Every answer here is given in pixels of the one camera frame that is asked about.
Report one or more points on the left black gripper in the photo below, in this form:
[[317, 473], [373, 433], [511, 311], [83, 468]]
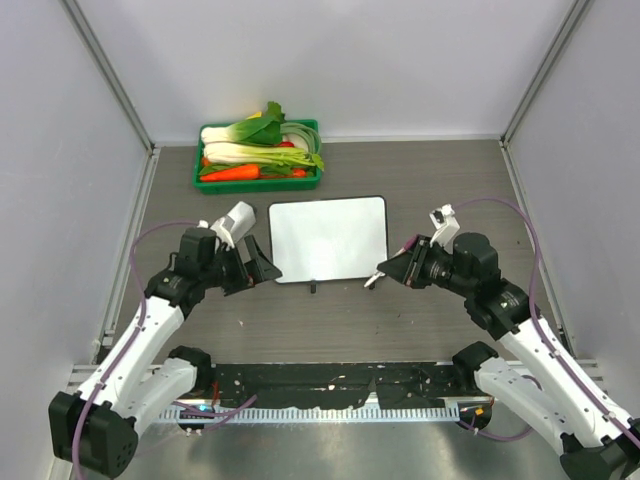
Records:
[[258, 266]]

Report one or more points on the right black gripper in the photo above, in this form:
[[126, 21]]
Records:
[[399, 266]]

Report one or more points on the pink white marker pen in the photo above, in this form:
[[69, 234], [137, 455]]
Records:
[[371, 281]]

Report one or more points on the small whiteboard with black frame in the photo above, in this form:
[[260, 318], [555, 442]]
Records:
[[318, 241]]

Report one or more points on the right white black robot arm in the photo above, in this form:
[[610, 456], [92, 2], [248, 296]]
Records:
[[593, 436]]

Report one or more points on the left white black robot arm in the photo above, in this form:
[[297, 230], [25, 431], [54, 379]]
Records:
[[98, 427]]

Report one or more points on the green plastic tray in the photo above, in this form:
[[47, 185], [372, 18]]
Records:
[[310, 182]]

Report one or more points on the large orange carrot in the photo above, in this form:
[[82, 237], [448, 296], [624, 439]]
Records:
[[248, 172]]

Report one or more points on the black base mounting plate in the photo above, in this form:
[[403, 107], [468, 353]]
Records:
[[339, 386]]

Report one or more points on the lower bok choy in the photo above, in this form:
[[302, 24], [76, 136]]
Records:
[[226, 153]]

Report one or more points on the bok choy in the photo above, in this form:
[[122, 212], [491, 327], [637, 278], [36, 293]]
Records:
[[226, 153], [263, 129]]

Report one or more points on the green long beans bundle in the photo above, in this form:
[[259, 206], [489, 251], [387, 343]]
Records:
[[302, 136]]

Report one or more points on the upper bok choy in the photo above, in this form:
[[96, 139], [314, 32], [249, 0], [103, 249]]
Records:
[[263, 129]]

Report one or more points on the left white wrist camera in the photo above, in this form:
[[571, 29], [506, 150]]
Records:
[[234, 225]]

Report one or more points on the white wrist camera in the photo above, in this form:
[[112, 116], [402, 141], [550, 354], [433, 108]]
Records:
[[445, 224], [234, 225]]

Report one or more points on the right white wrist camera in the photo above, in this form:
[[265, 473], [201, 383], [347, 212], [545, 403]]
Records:
[[445, 224]]

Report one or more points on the white slotted cable duct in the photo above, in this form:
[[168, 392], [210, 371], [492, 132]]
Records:
[[369, 413]]

